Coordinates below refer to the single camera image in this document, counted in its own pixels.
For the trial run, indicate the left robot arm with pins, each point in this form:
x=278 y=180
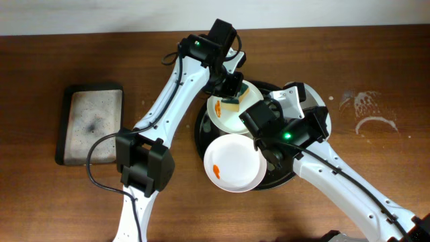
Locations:
x=144 y=160

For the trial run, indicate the black rectangular soap tray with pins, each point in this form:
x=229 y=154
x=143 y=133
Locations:
x=88 y=113

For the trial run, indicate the green yellow sponge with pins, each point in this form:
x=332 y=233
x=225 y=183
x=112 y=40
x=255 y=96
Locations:
x=233 y=103

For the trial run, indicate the pale blue plate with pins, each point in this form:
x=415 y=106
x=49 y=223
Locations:
x=317 y=104

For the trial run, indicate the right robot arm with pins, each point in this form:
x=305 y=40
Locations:
x=378 y=217

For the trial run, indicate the pink white plate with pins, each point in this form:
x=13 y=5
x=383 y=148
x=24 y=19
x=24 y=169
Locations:
x=233 y=164

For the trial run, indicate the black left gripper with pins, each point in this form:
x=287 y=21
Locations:
x=230 y=86

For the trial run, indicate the cream white plate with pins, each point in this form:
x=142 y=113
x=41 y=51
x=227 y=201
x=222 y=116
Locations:
x=229 y=121

